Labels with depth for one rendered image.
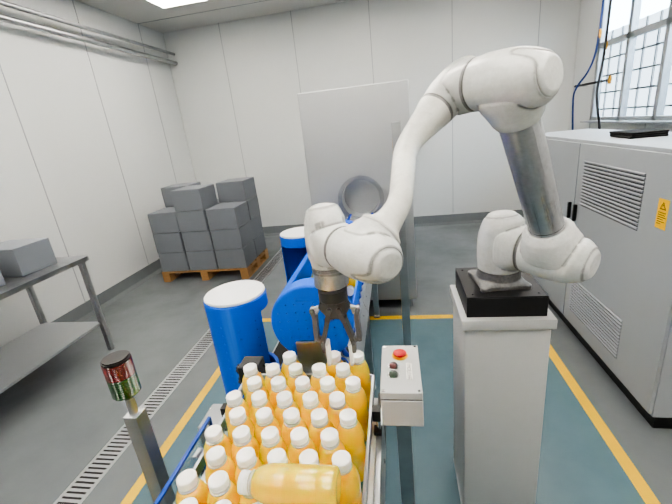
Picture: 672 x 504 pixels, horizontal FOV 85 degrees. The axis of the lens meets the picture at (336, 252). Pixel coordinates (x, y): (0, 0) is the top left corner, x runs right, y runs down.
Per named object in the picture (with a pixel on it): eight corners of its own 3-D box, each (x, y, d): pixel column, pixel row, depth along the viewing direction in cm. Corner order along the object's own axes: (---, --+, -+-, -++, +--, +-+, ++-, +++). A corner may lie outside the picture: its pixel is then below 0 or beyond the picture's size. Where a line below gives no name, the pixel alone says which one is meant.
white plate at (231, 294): (224, 311, 153) (225, 314, 153) (276, 286, 172) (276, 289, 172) (192, 296, 171) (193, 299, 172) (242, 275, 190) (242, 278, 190)
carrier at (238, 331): (261, 472, 181) (303, 435, 200) (224, 314, 153) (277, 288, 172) (229, 444, 200) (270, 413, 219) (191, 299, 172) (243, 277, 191)
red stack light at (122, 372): (141, 366, 90) (137, 352, 88) (124, 383, 84) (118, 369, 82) (118, 366, 91) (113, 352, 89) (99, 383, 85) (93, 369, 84)
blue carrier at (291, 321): (371, 265, 207) (365, 216, 199) (358, 359, 126) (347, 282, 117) (322, 269, 213) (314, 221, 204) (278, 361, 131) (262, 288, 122)
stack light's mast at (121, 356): (153, 403, 93) (135, 349, 88) (137, 422, 87) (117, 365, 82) (131, 402, 94) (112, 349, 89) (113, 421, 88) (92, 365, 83)
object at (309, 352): (330, 369, 126) (326, 338, 122) (329, 374, 124) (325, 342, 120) (302, 369, 128) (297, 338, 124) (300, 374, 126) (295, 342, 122)
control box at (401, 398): (418, 374, 108) (417, 344, 105) (424, 427, 89) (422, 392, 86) (384, 374, 110) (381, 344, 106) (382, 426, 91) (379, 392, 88)
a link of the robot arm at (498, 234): (493, 256, 151) (495, 203, 143) (537, 268, 136) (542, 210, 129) (467, 267, 143) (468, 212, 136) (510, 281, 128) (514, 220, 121)
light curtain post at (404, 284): (411, 347, 291) (400, 121, 237) (411, 352, 286) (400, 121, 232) (403, 348, 292) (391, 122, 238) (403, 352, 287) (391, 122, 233)
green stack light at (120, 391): (147, 383, 91) (141, 366, 90) (130, 401, 85) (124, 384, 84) (124, 383, 92) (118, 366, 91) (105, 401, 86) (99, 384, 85)
